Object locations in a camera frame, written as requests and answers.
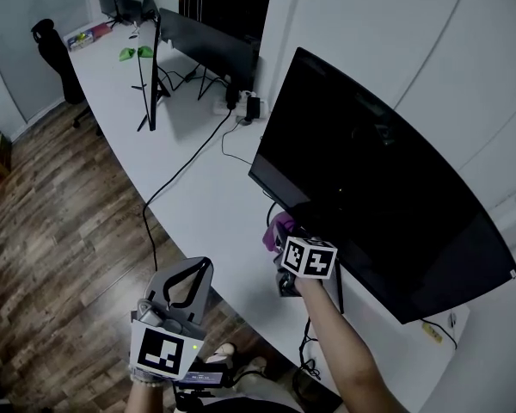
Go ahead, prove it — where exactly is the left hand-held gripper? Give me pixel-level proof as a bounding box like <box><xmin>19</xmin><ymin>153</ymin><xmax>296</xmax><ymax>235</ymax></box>
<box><xmin>127</xmin><ymin>256</ymin><xmax>215</xmax><ymax>382</ymax></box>

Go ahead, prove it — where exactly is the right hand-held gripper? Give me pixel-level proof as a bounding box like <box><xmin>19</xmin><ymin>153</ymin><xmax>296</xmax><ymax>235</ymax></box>
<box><xmin>273</xmin><ymin>225</ymin><xmax>339</xmax><ymax>298</ymax></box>

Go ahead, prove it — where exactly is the purple cloth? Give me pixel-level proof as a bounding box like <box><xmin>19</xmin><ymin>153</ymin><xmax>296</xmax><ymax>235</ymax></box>
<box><xmin>261</xmin><ymin>211</ymin><xmax>298</xmax><ymax>253</ymax></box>

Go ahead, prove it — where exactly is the large curved black monitor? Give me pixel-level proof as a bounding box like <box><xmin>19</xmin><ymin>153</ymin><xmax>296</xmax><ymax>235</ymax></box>
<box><xmin>248</xmin><ymin>46</ymin><xmax>516</xmax><ymax>325</ymax></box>

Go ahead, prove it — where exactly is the person's left forearm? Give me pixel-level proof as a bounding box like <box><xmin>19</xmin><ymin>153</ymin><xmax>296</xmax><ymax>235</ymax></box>
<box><xmin>126</xmin><ymin>379</ymin><xmax>177</xmax><ymax>413</ymax></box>

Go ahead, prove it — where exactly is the person's right forearm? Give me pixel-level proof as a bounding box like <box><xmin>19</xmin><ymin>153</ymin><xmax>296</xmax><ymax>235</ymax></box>
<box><xmin>294</xmin><ymin>275</ymin><xmax>396</xmax><ymax>413</ymax></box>

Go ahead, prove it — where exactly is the thin black monitor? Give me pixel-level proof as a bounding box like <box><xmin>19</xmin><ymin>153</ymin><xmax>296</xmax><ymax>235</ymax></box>
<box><xmin>131</xmin><ymin>0</ymin><xmax>172</xmax><ymax>133</ymax></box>

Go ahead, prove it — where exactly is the small black monitor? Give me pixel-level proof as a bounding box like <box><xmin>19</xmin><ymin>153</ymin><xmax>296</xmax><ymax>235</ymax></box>
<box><xmin>95</xmin><ymin>0</ymin><xmax>124</xmax><ymax>28</ymax></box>
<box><xmin>114</xmin><ymin>0</ymin><xmax>144</xmax><ymax>22</ymax></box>

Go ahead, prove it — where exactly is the person's left foot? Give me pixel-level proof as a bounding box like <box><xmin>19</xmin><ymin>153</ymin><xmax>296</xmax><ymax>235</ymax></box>
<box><xmin>206</xmin><ymin>342</ymin><xmax>238</xmax><ymax>365</ymax></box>

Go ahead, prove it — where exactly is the black chest device with screen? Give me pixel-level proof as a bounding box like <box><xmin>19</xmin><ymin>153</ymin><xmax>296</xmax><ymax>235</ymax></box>
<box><xmin>183</xmin><ymin>357</ymin><xmax>237</xmax><ymax>394</ymax></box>

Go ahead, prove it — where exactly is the person's right leg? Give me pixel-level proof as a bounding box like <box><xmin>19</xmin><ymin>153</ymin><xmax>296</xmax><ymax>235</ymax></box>
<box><xmin>236</xmin><ymin>357</ymin><xmax>293</xmax><ymax>404</ymax></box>

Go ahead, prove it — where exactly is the person's black shirt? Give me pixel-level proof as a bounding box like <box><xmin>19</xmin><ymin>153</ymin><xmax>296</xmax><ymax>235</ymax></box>
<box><xmin>197</xmin><ymin>396</ymin><xmax>302</xmax><ymax>413</ymax></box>

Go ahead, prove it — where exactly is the black power adapter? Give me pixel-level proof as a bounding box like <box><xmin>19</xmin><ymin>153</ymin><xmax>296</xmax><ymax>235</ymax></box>
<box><xmin>245</xmin><ymin>96</ymin><xmax>261</xmax><ymax>124</ymax></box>

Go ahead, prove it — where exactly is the white power strip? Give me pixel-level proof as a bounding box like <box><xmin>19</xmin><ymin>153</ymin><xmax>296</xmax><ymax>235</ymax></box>
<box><xmin>213</xmin><ymin>90</ymin><xmax>270</xmax><ymax>118</ymax></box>

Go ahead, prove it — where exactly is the yellow label strip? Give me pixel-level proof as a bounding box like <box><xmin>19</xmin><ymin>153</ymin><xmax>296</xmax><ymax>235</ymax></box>
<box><xmin>421</xmin><ymin>321</ymin><xmax>444</xmax><ymax>344</ymax></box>

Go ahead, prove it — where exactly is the dark window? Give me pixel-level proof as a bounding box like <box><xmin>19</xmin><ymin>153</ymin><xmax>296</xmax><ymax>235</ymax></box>
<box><xmin>178</xmin><ymin>0</ymin><xmax>276</xmax><ymax>42</ymax></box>

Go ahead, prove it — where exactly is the black office chair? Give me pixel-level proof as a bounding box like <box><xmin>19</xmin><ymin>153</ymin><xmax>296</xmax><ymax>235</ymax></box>
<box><xmin>30</xmin><ymin>18</ymin><xmax>104</xmax><ymax>137</ymax></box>

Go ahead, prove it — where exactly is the colourful flat box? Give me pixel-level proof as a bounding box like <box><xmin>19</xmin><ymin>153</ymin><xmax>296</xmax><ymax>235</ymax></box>
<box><xmin>64</xmin><ymin>22</ymin><xmax>112</xmax><ymax>53</ymax></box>

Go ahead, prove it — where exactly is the looped black cable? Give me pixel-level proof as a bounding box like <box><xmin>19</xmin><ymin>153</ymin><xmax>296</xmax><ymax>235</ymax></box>
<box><xmin>264</xmin><ymin>189</ymin><xmax>281</xmax><ymax>228</ymax></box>

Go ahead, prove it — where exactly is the pale beaded bracelet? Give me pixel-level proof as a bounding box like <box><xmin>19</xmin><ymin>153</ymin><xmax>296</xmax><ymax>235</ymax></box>
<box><xmin>128</xmin><ymin>366</ymin><xmax>174</xmax><ymax>390</ymax></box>

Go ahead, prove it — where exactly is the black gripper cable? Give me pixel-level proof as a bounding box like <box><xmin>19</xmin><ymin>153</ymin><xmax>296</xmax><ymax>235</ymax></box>
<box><xmin>298</xmin><ymin>316</ymin><xmax>324</xmax><ymax>380</ymax></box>

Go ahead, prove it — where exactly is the thin black cable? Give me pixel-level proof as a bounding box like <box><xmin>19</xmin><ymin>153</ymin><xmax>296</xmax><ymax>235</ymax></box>
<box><xmin>220</xmin><ymin>120</ymin><xmax>255</xmax><ymax>166</ymax></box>

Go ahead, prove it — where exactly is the long black power cable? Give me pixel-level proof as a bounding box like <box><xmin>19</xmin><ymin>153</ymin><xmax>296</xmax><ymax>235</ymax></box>
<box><xmin>141</xmin><ymin>108</ymin><xmax>236</xmax><ymax>274</ymax></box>

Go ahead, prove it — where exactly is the black monitor on wire stand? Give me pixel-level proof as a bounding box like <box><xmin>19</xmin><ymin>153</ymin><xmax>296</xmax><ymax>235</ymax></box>
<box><xmin>158</xmin><ymin>7</ymin><xmax>259</xmax><ymax>102</ymax></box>

